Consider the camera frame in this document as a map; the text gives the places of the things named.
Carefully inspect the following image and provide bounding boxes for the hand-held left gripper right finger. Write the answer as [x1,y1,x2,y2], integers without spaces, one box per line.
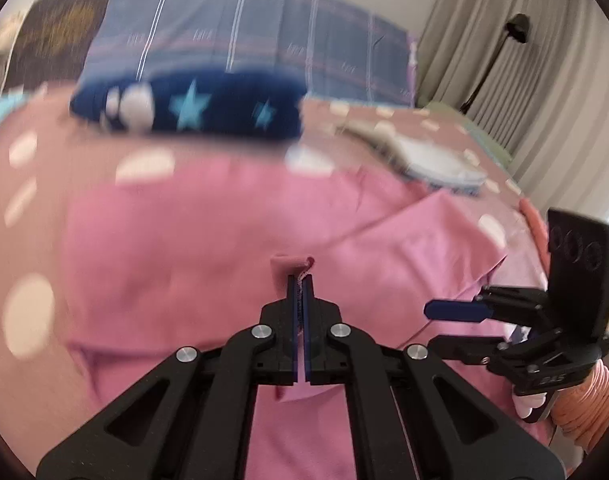
[302,274,572,480]

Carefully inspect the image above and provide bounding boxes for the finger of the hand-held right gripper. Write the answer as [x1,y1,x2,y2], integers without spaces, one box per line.
[427,332,516,368]
[424,285,550,332]

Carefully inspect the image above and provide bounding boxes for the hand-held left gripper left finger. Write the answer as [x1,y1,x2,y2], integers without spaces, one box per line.
[37,274,301,480]

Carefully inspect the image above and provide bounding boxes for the pink garment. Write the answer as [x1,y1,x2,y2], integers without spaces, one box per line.
[59,162,550,480]

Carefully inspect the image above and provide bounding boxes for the person's right forearm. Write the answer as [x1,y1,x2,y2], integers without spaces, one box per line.
[549,360,609,453]

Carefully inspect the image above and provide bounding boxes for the folded grey white clothes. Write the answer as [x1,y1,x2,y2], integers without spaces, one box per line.
[341,120,489,197]

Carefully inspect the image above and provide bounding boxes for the beige curtain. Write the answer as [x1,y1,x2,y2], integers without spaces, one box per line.
[415,0,609,221]

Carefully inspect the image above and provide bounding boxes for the navy star-patterned cloth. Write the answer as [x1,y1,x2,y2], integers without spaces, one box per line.
[68,67,307,143]

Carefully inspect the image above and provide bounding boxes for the black floor lamp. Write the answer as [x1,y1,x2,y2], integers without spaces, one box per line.
[459,12,531,117]

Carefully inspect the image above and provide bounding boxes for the blue plaid pillow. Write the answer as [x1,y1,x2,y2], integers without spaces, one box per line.
[82,0,420,108]

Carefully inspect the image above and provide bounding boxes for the pink dotted bed sheet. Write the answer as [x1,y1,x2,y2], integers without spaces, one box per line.
[0,85,550,411]

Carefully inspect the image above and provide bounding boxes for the dark tree-print pillow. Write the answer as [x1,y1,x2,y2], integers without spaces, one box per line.
[2,0,115,96]

